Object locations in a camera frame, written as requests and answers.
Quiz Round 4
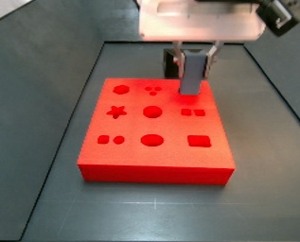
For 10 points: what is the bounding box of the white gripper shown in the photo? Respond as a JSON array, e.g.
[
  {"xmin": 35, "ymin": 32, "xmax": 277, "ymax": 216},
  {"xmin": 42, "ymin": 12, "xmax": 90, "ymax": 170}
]
[{"xmin": 137, "ymin": 0, "xmax": 265, "ymax": 78}]

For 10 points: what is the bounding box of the red shape sorting board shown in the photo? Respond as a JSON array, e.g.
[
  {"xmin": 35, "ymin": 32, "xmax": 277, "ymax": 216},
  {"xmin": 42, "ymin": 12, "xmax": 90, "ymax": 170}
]
[{"xmin": 78, "ymin": 78, "xmax": 236, "ymax": 185}]

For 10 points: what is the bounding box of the black curved stand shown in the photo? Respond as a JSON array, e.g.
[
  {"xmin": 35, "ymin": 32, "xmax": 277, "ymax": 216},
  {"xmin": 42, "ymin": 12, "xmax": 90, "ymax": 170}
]
[{"xmin": 164, "ymin": 49, "xmax": 178, "ymax": 78}]

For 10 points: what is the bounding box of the blue arch block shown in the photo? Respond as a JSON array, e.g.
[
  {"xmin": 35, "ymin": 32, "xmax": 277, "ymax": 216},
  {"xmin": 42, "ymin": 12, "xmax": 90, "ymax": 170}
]
[{"xmin": 180, "ymin": 50, "xmax": 206, "ymax": 95}]

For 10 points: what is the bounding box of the black cable connector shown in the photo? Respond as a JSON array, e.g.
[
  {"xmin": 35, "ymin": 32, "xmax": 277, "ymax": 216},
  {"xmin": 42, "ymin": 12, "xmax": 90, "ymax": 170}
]
[{"xmin": 256, "ymin": 0, "xmax": 300, "ymax": 37}]

